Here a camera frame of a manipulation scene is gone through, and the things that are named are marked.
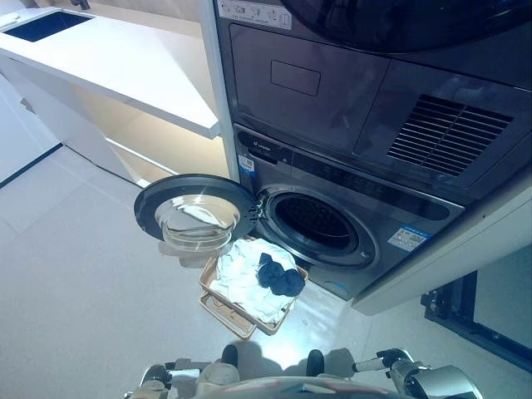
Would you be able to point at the grey tumble dryer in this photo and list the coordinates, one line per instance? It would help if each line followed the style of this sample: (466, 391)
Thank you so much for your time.
(316, 91)

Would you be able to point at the white crumpled clothes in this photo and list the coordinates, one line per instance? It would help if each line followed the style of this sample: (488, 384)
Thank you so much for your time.
(241, 282)

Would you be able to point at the black left robot foot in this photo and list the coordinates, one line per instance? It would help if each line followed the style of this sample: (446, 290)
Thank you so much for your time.
(230, 355)

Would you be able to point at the grey front-load washing machine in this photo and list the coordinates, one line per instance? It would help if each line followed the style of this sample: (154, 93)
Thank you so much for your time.
(374, 232)

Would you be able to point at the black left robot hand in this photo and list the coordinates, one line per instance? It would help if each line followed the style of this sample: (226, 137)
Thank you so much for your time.
(158, 376)

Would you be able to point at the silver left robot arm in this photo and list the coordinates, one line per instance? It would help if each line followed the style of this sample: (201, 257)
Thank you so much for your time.
(183, 374)

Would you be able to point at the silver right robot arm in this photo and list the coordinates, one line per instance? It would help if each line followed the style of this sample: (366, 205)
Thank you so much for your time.
(440, 382)

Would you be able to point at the silver left robot leg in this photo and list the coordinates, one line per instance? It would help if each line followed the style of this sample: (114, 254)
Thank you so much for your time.
(220, 373)

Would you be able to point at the dark blue garment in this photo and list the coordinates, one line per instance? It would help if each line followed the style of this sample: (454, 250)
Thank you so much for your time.
(282, 280)

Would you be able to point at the white dryer instruction label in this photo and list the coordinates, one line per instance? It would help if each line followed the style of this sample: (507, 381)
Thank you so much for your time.
(253, 10)

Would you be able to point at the dark rectangular sink basin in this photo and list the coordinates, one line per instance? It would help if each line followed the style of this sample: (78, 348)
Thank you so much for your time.
(47, 26)

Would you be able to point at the two-tier wooden laundry basket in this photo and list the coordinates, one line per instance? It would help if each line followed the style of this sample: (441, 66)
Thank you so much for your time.
(220, 309)

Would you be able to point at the black metal frame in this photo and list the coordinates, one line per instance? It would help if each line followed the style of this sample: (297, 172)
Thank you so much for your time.
(457, 316)

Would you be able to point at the silver robot torso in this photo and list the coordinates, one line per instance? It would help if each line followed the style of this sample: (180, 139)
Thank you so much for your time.
(291, 388)

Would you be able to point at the round washing machine door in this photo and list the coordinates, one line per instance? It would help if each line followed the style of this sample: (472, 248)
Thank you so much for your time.
(195, 208)

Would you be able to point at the silver right robot leg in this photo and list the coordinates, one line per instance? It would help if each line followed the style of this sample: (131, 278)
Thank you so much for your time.
(328, 375)

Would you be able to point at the black robot foot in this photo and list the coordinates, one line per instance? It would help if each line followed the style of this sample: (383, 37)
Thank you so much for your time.
(316, 361)
(230, 355)

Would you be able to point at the silver robot leg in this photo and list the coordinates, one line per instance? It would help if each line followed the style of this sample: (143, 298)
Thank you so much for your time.
(220, 373)
(328, 375)

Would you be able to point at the blue energy label sticker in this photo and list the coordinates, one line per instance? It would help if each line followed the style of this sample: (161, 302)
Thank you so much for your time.
(409, 237)

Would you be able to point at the black right robot foot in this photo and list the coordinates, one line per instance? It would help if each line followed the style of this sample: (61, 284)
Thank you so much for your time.
(316, 361)

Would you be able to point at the white countertop cabinet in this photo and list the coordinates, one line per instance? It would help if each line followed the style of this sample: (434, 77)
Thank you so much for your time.
(124, 70)

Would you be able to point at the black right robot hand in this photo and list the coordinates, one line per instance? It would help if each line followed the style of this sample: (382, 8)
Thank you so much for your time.
(388, 361)

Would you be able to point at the dark faucet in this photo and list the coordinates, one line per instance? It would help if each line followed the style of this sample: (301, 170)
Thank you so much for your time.
(79, 3)

